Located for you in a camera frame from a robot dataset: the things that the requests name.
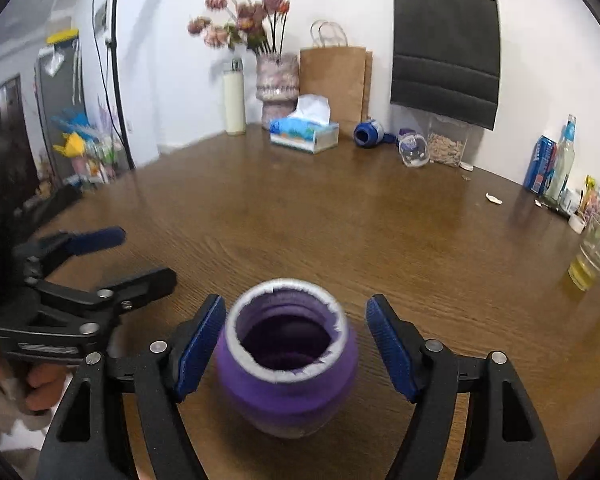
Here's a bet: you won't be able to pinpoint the pink ceramic vase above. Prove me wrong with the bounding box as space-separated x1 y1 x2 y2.
256 53 300 129

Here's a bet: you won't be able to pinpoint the clear glass jar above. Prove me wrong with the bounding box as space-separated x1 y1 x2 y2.
396 128 429 168

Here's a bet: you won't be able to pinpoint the black studio light stand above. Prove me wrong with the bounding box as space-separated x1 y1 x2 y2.
70 0 138 172

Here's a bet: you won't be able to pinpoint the blue soda can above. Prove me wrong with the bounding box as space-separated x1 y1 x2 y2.
522 136 557 195

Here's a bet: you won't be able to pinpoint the clear drink bottle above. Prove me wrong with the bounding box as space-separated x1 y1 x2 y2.
544 115 577 206

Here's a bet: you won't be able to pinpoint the blue round cap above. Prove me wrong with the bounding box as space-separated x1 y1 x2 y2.
353 119 396 148

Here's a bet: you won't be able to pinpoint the cream thermos bottle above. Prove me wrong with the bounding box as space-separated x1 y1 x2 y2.
222 58 246 136

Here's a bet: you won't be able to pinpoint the brown paper bag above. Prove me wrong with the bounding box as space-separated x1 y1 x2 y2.
300 20 373 140

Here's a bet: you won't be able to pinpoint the person's left hand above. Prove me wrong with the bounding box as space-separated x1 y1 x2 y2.
0 355 69 412

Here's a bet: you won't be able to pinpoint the dried pink flowers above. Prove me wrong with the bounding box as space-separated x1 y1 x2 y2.
186 0 290 56

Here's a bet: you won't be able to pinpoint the purple plastic bottle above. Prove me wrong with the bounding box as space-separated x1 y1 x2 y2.
216 278 358 439

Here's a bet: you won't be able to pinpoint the clear container of seeds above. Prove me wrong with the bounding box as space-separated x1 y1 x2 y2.
427 114 469 167

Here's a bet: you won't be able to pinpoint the blue tissue box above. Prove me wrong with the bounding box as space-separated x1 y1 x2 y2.
268 94 340 154

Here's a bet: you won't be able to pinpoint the black paper bag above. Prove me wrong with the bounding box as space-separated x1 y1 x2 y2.
390 0 501 130

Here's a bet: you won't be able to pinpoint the snack packets pile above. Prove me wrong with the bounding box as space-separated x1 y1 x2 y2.
558 176 600 234

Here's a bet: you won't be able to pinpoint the glass with yellow liquid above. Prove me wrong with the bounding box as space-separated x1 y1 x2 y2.
568 214 600 292

